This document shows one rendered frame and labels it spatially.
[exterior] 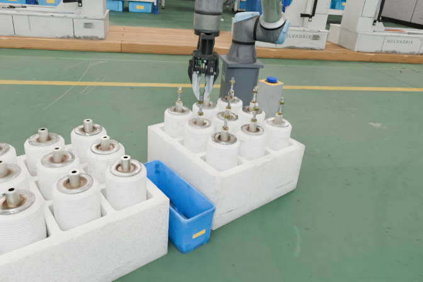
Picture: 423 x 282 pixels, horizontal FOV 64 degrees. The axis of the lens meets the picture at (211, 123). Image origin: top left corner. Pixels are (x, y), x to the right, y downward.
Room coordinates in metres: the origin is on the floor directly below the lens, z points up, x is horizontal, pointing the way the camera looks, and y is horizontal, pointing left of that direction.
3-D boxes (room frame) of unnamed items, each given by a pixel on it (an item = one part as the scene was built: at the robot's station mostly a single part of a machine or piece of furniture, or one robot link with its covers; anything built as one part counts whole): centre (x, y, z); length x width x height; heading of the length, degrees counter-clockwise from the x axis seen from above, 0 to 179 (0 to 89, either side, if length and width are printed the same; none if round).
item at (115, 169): (0.68, 0.19, 0.25); 0.08 x 0.08 x 0.01
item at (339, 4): (6.55, -2.10, 0.36); 0.50 x 0.38 x 0.21; 12
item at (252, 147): (0.96, -0.13, 0.16); 0.10 x 0.10 x 0.18
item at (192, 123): (0.97, 0.04, 0.25); 0.08 x 0.08 x 0.01
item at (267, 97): (1.29, -0.22, 0.16); 0.07 x 0.07 x 0.31; 41
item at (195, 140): (0.97, 0.04, 0.16); 0.10 x 0.10 x 0.18
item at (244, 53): (1.68, -0.12, 0.35); 0.15 x 0.15 x 0.10
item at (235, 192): (1.05, -0.05, 0.09); 0.39 x 0.39 x 0.18; 41
